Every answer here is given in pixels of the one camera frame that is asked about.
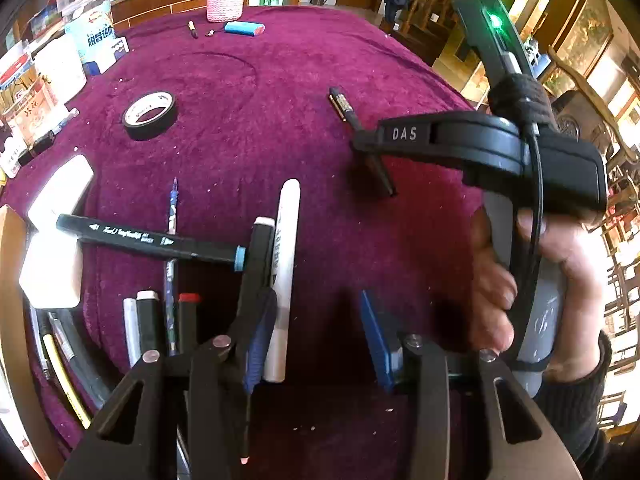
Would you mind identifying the cardboard tray box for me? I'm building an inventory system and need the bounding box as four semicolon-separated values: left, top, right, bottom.
0;205;63;479

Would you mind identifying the large white power adapter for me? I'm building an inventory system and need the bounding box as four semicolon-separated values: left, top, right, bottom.
27;155;94;231

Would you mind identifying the black marker with red cap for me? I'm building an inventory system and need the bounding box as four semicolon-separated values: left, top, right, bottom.
178;292;201;353

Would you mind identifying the blue white tissue pack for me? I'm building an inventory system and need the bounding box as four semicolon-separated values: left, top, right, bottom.
64;8;129;76

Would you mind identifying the small white charger cube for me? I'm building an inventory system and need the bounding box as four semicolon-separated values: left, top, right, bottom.
20;232;82;310

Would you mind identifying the black pen with gold clip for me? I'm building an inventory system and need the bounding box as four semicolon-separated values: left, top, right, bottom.
328;87;397;197

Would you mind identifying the black sleeve right forearm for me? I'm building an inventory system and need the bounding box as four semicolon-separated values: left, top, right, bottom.
534;332;612;479

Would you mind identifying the blue patterned pen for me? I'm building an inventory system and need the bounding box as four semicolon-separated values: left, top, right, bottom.
164;177;178;356

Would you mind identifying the person's right hand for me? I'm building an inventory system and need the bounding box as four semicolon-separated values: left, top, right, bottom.
468;206;611;384

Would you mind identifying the white marker pen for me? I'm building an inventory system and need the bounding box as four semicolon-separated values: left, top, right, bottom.
262;179;300;382

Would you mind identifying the small black yellow lighter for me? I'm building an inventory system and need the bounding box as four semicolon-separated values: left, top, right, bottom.
188;21;198;39

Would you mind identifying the black marker with blue cap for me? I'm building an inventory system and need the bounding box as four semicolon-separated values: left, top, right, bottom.
55;214;246;272

